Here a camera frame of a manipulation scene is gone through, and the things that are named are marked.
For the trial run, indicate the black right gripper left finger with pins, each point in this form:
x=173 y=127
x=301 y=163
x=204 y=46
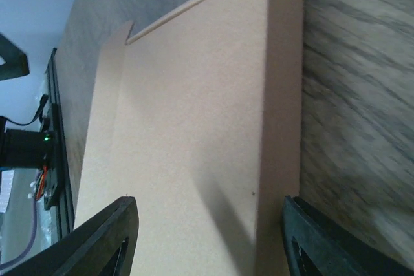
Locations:
x=103 y=245

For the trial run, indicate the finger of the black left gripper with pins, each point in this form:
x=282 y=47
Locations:
x=15 y=60

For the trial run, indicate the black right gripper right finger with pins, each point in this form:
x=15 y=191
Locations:
x=316 y=245

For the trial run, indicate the cardboard box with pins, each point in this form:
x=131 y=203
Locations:
x=198 y=117

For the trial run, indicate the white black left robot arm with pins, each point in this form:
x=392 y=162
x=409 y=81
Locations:
x=21 y=148

